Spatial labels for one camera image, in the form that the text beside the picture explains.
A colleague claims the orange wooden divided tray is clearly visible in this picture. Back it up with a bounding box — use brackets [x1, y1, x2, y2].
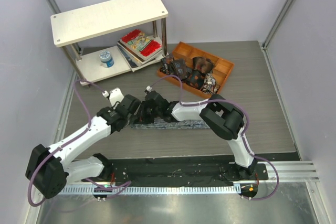
[157, 42, 234, 98]

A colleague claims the red treehouse book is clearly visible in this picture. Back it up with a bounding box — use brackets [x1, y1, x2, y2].
[119, 29, 162, 60]

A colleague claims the blue jar white lid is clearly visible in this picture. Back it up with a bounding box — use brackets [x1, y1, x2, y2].
[99, 50, 114, 68]

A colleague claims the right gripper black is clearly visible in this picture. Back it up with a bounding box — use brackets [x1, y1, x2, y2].
[133, 101, 161, 125]

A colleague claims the white two-tier shelf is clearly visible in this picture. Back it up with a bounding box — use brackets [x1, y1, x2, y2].
[50, 0, 169, 82]

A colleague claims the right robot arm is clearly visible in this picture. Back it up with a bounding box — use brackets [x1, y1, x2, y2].
[132, 91, 257, 179]

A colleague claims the grey floral tie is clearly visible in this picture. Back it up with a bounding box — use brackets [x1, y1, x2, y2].
[130, 119, 210, 130]

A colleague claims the cat pattern tie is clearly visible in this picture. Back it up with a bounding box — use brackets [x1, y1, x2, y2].
[200, 73, 221, 95]

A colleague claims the slotted cable duct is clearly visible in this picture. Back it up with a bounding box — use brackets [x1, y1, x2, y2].
[59, 184, 241, 196]

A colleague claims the bottom dark cover book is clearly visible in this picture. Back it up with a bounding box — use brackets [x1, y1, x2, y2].
[117, 45, 163, 72]

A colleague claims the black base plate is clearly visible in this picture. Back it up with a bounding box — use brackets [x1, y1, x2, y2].
[92, 156, 269, 187]

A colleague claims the black orange flower tie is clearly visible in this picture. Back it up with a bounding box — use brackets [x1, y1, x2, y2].
[188, 69, 204, 90]

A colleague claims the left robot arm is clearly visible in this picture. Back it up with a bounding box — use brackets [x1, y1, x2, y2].
[26, 94, 141, 199]

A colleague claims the dark brown red tie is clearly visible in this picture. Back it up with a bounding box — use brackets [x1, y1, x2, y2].
[192, 57, 215, 75]

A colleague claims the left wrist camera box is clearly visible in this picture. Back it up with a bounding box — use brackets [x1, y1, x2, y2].
[108, 88, 124, 107]

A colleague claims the brown blue floral tie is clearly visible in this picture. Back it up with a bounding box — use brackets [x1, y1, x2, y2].
[172, 59, 192, 80]

